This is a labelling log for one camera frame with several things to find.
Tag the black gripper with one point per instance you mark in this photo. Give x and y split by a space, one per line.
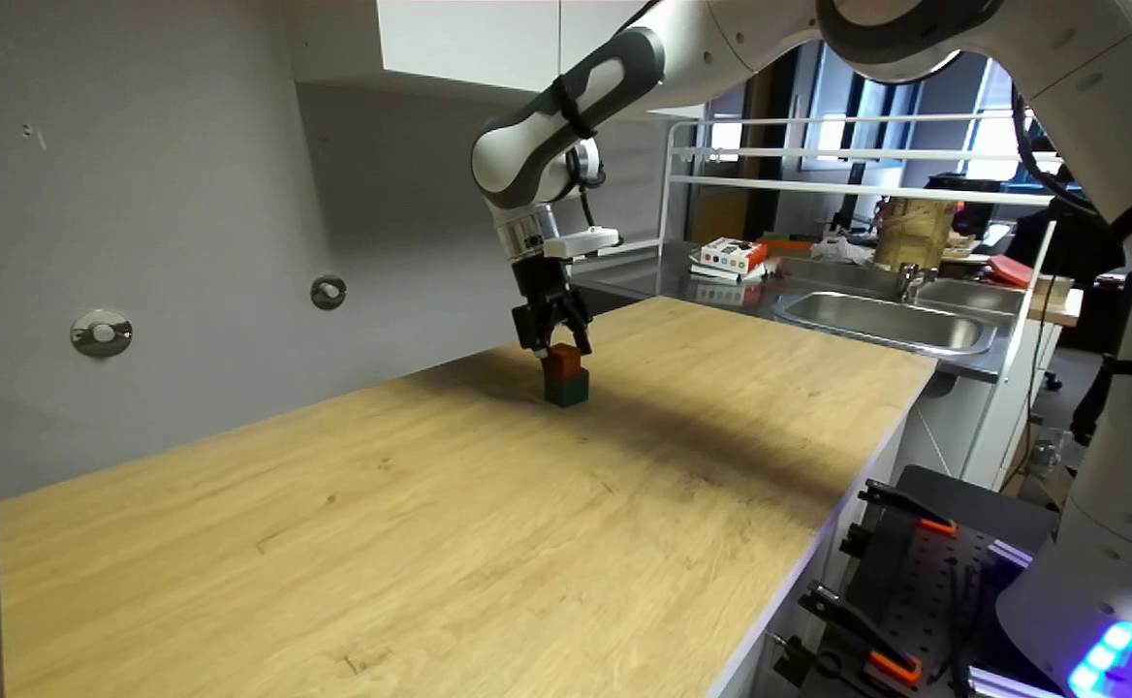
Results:
547 288

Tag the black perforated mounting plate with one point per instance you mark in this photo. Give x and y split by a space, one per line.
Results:
967 574

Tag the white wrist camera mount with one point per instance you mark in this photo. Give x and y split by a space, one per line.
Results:
584 243

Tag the round metal wall fitting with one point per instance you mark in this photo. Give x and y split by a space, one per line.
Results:
326 292
104 330

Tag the orange block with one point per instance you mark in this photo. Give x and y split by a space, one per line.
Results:
562 363

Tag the white wall cabinet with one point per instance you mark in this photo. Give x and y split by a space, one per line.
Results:
503 40

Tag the stainless steel sink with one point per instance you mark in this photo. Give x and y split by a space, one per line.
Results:
889 319

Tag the green block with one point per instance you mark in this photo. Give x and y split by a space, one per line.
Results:
566 394

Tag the black orange clamp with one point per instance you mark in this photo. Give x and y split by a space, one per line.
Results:
909 508
871 646

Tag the colourful dotted cardboard box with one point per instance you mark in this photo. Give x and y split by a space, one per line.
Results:
730 255

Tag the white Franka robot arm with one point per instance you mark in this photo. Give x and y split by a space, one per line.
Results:
1085 79

